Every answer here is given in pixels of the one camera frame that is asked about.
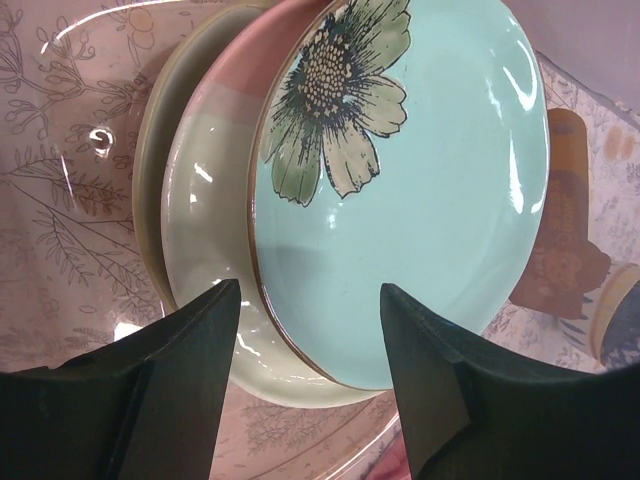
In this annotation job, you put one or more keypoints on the pink plate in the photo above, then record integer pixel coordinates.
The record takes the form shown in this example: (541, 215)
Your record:
(204, 195)

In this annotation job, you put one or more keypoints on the light green plate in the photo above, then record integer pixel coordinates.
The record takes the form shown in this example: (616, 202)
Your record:
(401, 142)

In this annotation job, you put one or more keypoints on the cream divided plate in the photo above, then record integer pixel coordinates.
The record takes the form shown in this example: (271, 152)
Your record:
(184, 69)

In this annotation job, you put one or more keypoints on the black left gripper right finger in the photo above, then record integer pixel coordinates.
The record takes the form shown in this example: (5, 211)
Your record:
(471, 409)

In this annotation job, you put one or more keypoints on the pink translucent plastic bin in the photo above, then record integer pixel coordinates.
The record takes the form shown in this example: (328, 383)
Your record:
(73, 96)

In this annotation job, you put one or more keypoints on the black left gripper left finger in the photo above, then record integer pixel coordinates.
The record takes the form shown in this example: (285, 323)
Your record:
(147, 406)

